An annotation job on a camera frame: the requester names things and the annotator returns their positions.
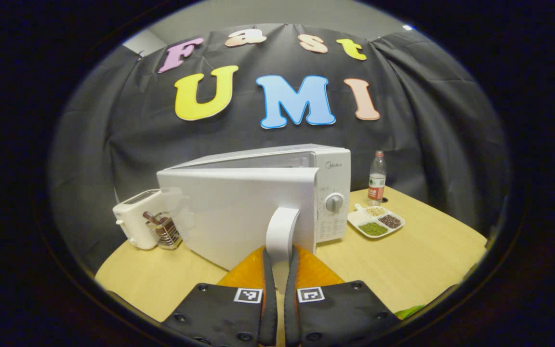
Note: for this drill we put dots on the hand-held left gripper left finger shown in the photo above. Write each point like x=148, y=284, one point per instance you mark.
x=268, y=299

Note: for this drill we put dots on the white divided dish with grains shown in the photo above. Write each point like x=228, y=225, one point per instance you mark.
x=376, y=222

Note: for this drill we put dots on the clear bottle with red label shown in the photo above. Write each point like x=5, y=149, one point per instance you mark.
x=376, y=180

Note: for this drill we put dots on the lettuce sandwich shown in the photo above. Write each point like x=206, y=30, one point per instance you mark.
x=410, y=312

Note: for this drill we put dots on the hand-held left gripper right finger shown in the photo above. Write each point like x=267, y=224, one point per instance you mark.
x=291, y=299

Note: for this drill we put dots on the black backdrop cloth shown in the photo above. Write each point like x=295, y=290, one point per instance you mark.
x=113, y=120

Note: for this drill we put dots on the white toaster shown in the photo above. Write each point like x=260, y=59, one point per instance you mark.
x=135, y=219

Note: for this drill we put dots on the white microwave oven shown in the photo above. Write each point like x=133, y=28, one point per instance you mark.
x=239, y=207

